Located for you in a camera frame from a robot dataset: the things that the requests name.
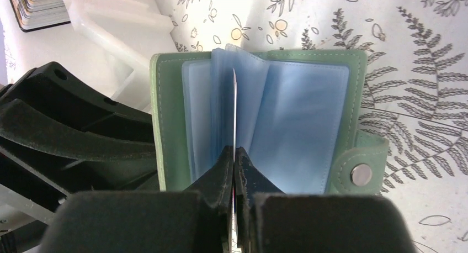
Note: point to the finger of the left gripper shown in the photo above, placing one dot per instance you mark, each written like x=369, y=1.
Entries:
x=60, y=136

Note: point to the white plastic card box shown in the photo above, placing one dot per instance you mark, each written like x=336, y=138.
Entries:
x=108, y=45

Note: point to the stack of cards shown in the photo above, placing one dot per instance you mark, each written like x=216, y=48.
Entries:
x=32, y=15

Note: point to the green card holder wallet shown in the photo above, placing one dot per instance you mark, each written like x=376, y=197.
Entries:
x=297, y=118

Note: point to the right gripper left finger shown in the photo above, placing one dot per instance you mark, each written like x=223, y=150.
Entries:
x=197, y=219

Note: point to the white VIP credit card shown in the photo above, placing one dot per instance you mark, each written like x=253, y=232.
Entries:
x=234, y=108

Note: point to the floral patterned table mat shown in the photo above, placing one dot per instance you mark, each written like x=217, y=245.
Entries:
x=415, y=91

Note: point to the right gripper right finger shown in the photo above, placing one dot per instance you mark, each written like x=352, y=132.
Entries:
x=269, y=220

